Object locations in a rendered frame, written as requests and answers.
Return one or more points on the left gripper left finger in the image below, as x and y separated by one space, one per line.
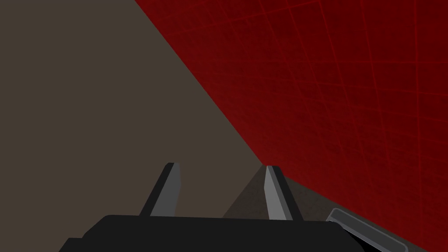
164 196

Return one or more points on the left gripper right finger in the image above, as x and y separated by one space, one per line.
278 199

